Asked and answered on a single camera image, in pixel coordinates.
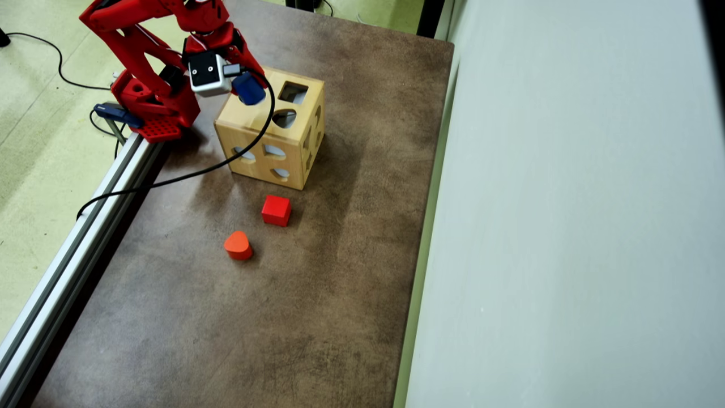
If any blue cylinder block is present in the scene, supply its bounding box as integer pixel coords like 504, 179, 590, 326
232, 72, 267, 107

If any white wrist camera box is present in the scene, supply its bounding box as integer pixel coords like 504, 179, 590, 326
187, 51, 233, 97

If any orange drop-shaped block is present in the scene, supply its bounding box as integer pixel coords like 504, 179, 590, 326
224, 231, 254, 262

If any red cube block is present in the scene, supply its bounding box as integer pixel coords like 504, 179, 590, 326
261, 195, 293, 228

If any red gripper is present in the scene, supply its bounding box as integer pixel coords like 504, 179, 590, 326
182, 23, 269, 90

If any long black cable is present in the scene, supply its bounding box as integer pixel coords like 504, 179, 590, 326
5, 32, 112, 91

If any wooden shape sorter box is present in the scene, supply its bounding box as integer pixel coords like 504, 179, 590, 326
214, 62, 326, 192

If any black camera USB cable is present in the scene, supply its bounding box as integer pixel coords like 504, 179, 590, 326
76, 63, 276, 220

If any blue handled table clamp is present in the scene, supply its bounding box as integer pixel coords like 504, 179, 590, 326
93, 103, 143, 146

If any aluminium profile rail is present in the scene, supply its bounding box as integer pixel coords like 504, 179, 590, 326
0, 131, 166, 408

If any short black cable loop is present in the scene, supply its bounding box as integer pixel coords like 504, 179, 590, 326
89, 109, 122, 159

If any black metal post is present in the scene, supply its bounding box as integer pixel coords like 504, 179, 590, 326
417, 0, 449, 39

